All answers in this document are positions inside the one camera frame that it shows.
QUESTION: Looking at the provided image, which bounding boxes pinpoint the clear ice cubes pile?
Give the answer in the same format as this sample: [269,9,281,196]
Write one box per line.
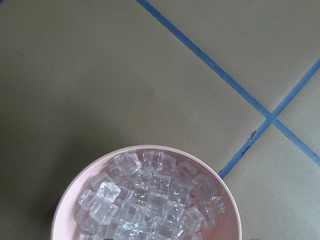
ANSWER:
[74,150,227,240]

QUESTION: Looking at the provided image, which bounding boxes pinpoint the pink bowl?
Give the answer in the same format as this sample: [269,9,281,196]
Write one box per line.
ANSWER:
[50,145,242,240]

